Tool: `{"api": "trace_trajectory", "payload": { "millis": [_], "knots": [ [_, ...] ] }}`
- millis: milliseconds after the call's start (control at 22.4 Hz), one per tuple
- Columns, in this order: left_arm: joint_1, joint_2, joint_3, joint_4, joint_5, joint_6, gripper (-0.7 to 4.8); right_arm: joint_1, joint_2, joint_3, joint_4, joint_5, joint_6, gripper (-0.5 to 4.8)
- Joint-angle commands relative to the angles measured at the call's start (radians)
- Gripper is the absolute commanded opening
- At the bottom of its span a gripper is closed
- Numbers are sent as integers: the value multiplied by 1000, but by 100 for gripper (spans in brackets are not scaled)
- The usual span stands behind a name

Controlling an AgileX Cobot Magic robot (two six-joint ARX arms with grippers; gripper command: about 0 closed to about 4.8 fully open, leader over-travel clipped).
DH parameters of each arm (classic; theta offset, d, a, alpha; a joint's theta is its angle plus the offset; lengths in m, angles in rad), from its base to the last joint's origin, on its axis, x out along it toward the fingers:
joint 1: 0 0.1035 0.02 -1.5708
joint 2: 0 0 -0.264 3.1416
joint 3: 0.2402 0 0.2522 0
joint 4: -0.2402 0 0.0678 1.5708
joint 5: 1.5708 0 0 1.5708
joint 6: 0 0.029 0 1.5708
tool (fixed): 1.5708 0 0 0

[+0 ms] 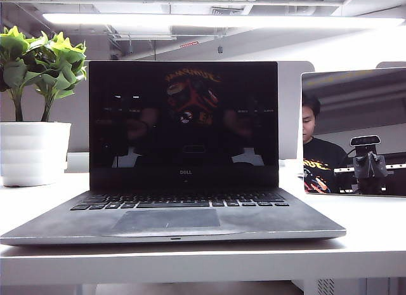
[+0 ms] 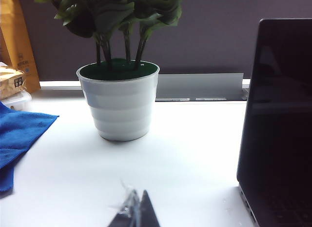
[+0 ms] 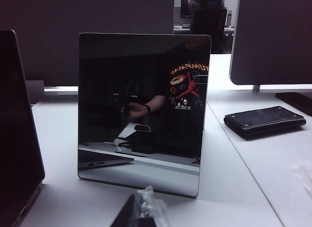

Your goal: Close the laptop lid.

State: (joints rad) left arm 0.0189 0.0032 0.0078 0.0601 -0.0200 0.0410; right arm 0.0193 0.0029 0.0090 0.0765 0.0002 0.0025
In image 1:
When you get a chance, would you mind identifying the long ceiling light bar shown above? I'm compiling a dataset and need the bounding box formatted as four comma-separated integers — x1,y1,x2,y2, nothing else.
42,11,406,30

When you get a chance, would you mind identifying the frameless reflective mirror panel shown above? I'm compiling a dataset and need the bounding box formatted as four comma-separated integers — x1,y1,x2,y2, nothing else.
300,67,406,199

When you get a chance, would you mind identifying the white cabinet with vent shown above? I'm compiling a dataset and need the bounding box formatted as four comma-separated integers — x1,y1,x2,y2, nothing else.
303,277,406,295

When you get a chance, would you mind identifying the silver Dell laptop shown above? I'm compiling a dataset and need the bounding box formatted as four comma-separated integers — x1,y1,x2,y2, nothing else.
0,60,347,247

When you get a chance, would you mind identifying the grey rounded divider panel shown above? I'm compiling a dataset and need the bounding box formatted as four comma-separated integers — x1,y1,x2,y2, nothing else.
376,60,406,70

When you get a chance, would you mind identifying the green artificial leafy plant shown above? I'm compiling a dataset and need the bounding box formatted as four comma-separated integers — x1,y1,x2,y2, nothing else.
0,25,88,123

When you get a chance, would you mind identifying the grey desk divider panel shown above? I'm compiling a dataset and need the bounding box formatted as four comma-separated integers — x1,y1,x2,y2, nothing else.
52,60,316,161

